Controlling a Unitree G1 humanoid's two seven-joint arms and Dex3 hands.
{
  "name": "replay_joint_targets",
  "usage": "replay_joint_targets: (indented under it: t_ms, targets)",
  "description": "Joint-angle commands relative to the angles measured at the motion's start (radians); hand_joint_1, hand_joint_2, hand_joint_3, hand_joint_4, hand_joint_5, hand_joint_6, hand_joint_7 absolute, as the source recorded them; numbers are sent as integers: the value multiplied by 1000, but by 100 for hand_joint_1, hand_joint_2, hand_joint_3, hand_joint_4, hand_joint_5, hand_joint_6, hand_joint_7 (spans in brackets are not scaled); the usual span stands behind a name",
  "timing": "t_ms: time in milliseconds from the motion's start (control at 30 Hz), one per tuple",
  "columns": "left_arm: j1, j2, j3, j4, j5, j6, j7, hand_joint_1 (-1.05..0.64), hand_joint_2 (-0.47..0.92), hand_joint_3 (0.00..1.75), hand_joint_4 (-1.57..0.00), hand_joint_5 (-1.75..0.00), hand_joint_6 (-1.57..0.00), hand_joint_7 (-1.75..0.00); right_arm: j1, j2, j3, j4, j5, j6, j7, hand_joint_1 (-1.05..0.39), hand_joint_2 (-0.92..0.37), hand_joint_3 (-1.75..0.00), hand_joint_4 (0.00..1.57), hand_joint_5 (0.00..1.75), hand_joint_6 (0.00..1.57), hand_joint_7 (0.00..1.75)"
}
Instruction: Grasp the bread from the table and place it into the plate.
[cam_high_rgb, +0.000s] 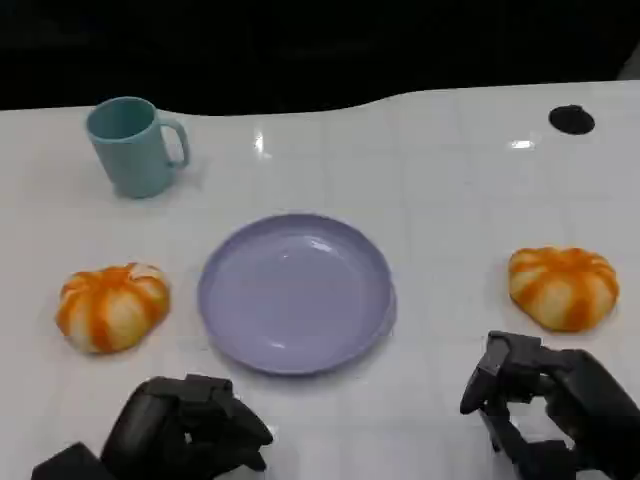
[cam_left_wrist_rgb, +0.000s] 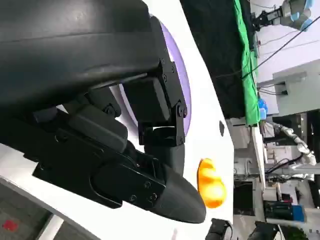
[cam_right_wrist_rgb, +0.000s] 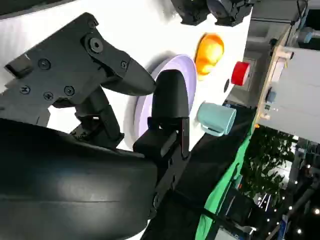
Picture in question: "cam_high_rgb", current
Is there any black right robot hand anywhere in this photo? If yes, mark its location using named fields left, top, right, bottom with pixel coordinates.
left=459, top=330, right=640, bottom=480

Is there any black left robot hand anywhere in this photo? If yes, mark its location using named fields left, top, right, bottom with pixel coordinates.
left=100, top=373, right=275, bottom=480

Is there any orange and white bread roll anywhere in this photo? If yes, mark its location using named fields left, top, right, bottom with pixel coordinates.
left=508, top=245, right=621, bottom=332
left=54, top=262, right=172, bottom=355

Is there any lilac plate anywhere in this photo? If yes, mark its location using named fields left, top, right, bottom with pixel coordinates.
left=196, top=213, right=398, bottom=377

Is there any pale green mug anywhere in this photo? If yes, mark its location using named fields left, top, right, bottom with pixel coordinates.
left=85, top=96, right=192, bottom=200

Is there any black round table grommet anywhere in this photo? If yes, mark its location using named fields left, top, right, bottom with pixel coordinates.
left=548, top=104, right=597, bottom=135

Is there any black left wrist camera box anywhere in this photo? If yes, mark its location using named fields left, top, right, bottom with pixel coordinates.
left=30, top=442, right=115, bottom=480

